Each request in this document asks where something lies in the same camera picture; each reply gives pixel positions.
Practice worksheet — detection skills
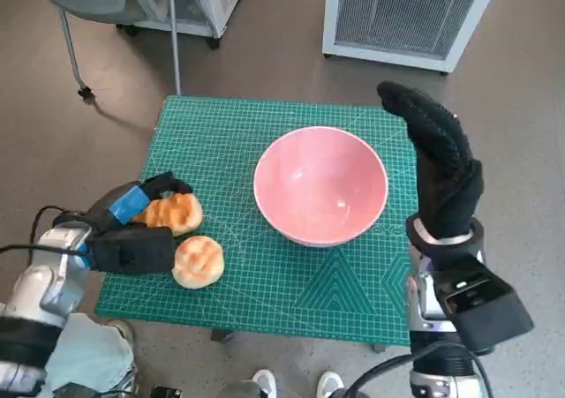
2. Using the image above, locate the person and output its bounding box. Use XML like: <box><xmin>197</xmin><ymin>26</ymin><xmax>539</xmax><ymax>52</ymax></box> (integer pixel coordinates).
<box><xmin>43</xmin><ymin>312</ymin><xmax>136</xmax><ymax>395</ymax></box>

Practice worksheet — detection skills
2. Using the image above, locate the pink bowl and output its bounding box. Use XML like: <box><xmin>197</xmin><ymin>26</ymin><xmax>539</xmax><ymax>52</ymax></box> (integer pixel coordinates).
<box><xmin>252</xmin><ymin>126</ymin><xmax>390</xmax><ymax>250</ymax></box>

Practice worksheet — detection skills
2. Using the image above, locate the long striped toy bread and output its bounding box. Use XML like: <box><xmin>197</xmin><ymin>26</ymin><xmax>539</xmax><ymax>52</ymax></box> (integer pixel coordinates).
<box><xmin>132</xmin><ymin>192</ymin><xmax>205</xmax><ymax>237</ymax></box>

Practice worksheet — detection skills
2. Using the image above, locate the thin metal pole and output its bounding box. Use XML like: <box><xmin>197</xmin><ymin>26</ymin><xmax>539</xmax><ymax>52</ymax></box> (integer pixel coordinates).
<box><xmin>167</xmin><ymin>0</ymin><xmax>183</xmax><ymax>96</ymax></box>

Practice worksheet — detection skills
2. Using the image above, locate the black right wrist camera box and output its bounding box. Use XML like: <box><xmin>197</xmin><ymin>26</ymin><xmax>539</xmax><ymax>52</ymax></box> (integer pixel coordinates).
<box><xmin>442</xmin><ymin>252</ymin><xmax>536</xmax><ymax>351</ymax></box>

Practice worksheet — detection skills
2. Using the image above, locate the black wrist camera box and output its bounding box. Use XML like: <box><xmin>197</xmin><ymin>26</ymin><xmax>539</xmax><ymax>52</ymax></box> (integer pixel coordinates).
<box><xmin>442</xmin><ymin>252</ymin><xmax>536</xmax><ymax>351</ymax></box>
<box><xmin>87</xmin><ymin>226</ymin><xmax>176</xmax><ymax>276</ymax></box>

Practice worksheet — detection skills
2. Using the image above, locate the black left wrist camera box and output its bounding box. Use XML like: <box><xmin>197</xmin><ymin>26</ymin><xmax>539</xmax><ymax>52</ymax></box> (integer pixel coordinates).
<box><xmin>87</xmin><ymin>226</ymin><xmax>176</xmax><ymax>276</ymax></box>

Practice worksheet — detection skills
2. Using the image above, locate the green cutting mat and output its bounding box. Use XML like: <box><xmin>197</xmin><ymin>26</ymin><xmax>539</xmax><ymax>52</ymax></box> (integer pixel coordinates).
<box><xmin>95</xmin><ymin>95</ymin><xmax>421</xmax><ymax>347</ymax></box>

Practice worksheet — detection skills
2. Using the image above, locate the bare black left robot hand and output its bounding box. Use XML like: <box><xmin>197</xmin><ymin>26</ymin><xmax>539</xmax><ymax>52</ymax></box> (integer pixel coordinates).
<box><xmin>83</xmin><ymin>171</ymin><xmax>195</xmax><ymax>240</ymax></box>

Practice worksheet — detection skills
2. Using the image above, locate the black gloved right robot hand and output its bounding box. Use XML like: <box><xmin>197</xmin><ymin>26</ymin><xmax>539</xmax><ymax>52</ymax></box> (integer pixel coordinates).
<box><xmin>376</xmin><ymin>80</ymin><xmax>484</xmax><ymax>240</ymax></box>

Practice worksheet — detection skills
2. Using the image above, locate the small black device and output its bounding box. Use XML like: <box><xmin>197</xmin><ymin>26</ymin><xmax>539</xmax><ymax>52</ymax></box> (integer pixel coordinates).
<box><xmin>149</xmin><ymin>384</ymin><xmax>183</xmax><ymax>398</ymax></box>

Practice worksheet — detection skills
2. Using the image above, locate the round toy bread bun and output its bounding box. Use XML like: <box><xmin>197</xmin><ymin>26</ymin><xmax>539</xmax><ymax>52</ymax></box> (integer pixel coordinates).
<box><xmin>170</xmin><ymin>235</ymin><xmax>226</xmax><ymax>290</ymax></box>

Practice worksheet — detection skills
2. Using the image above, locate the large white mesh cabinet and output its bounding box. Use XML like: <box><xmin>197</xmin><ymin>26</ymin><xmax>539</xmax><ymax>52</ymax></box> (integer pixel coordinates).
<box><xmin>321</xmin><ymin>0</ymin><xmax>518</xmax><ymax>75</ymax></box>

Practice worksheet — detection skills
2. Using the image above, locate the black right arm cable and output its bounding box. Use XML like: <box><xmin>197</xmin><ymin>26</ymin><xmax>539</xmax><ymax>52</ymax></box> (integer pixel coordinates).
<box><xmin>346</xmin><ymin>341</ymin><xmax>494</xmax><ymax>398</ymax></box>

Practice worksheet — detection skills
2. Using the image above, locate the white shoe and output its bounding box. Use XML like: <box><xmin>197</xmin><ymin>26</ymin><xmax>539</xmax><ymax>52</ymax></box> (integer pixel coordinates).
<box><xmin>251</xmin><ymin>369</ymin><xmax>278</xmax><ymax>398</ymax></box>
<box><xmin>316</xmin><ymin>371</ymin><xmax>344</xmax><ymax>398</ymax></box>

